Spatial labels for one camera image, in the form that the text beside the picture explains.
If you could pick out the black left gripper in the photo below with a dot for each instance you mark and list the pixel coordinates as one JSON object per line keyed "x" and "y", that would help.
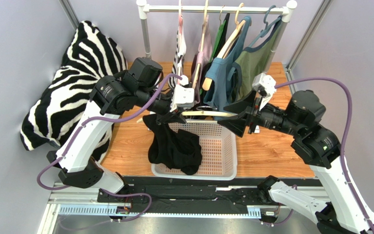
{"x": 168, "y": 117}

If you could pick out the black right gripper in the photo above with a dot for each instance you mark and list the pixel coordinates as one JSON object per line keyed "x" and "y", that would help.
{"x": 252, "y": 115}

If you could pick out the cream white hanger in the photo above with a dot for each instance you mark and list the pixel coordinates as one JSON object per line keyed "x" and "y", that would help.
{"x": 201, "y": 112}

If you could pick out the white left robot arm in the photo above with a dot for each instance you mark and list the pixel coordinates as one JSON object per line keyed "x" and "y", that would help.
{"x": 141, "y": 85}

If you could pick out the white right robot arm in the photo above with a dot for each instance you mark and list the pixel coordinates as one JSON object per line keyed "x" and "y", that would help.
{"x": 319, "y": 148}

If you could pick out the wooden hanger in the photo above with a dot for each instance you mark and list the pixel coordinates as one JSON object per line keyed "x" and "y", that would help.
{"x": 233, "y": 37}

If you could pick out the blue ribbed tank top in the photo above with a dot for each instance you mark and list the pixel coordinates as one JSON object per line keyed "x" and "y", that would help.
{"x": 220, "y": 84}

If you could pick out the olive green tank top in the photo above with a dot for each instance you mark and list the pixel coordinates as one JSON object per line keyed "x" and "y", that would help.
{"x": 252, "y": 61}

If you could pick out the pink lilac tank top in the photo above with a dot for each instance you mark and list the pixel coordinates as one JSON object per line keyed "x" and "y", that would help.
{"x": 204, "y": 60}

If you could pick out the blue grey hanger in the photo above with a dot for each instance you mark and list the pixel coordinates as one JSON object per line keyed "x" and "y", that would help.
{"x": 267, "y": 27}

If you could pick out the green hanger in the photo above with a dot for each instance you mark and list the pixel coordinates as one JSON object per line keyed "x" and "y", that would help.
{"x": 220, "y": 37}

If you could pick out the beige hanger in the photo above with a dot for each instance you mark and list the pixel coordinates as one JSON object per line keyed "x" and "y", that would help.
{"x": 198, "y": 64}

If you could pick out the white plastic laundry basket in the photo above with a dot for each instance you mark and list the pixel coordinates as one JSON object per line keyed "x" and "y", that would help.
{"x": 219, "y": 161}

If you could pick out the zebra striped pillow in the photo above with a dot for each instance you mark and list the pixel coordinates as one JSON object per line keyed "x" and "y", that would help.
{"x": 90, "y": 56}

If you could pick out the white metal clothes rack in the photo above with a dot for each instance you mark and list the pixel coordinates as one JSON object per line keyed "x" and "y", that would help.
{"x": 193, "y": 17}

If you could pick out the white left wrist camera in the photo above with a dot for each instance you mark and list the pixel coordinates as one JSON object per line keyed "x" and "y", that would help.
{"x": 183, "y": 95}

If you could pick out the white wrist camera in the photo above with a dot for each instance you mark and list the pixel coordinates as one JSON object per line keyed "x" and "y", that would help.
{"x": 183, "y": 95}
{"x": 264, "y": 85}

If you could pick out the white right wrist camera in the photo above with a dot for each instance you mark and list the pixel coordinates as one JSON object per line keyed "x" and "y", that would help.
{"x": 264, "y": 85}

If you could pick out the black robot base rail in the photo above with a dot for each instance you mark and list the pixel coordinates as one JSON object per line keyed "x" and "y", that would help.
{"x": 170, "y": 197}

